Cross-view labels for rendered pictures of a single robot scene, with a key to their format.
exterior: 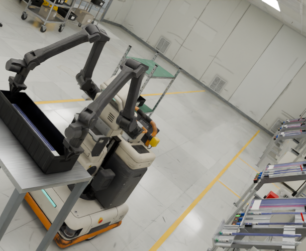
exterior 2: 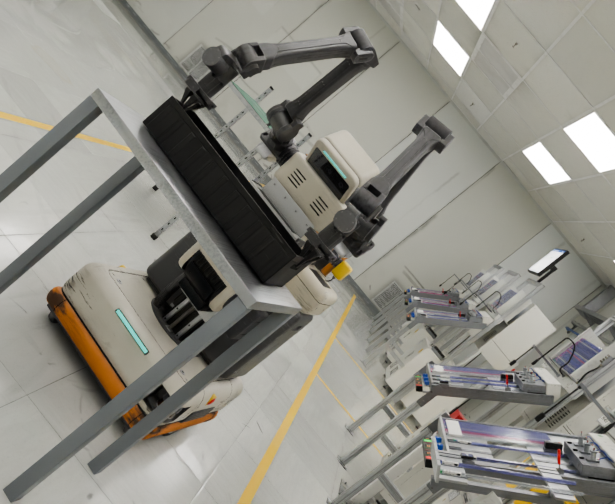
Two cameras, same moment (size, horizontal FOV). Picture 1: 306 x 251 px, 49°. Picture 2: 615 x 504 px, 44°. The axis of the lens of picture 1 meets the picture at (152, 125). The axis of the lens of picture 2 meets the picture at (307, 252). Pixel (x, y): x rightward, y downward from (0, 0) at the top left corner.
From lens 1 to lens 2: 110 cm
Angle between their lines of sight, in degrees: 18
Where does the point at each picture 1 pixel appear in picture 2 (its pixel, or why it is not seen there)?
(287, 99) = (420, 248)
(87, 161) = not seen: hidden behind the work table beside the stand
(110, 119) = (316, 210)
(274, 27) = (432, 101)
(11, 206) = (219, 329)
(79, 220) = not seen: hidden behind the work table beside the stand
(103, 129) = (298, 224)
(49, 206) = (130, 351)
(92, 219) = (204, 394)
